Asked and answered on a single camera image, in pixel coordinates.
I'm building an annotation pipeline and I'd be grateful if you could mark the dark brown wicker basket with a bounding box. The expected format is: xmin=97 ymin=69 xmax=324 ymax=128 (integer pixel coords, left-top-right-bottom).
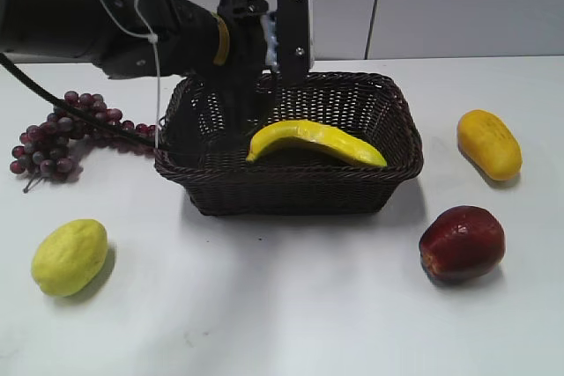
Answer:
xmin=155 ymin=72 xmax=424 ymax=216

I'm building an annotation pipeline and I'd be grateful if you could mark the red apple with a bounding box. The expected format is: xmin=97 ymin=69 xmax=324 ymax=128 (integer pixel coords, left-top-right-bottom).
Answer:
xmin=419 ymin=205 xmax=506 ymax=284

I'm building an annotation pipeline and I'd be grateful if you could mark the orange-yellow mango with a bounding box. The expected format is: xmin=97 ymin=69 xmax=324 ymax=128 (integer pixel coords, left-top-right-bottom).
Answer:
xmin=456 ymin=109 xmax=523 ymax=181

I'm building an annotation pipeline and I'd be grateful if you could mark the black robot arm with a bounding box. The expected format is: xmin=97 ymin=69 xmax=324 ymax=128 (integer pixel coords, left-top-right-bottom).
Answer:
xmin=1 ymin=0 xmax=314 ymax=121

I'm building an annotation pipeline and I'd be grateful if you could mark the purple grape bunch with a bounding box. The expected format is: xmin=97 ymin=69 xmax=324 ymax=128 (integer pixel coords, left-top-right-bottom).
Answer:
xmin=10 ymin=91 xmax=160 ymax=194

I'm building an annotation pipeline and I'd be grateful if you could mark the green-yellow lemon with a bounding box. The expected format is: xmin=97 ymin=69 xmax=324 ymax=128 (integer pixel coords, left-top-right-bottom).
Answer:
xmin=31 ymin=219 xmax=108 ymax=297

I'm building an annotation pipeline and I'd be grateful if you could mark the black cable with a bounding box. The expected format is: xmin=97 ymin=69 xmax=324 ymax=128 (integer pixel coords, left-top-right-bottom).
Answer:
xmin=0 ymin=52 xmax=167 ymax=151

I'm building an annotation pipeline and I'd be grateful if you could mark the white cable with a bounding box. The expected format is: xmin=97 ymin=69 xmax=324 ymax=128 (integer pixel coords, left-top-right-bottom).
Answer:
xmin=96 ymin=0 xmax=162 ymax=151

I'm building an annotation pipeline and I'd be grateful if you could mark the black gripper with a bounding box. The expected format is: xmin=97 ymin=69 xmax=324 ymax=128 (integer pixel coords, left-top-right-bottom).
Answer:
xmin=215 ymin=0 xmax=314 ymax=141

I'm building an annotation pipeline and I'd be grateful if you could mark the yellow banana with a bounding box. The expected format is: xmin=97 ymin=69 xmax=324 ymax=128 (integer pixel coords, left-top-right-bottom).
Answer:
xmin=246 ymin=120 xmax=388 ymax=167

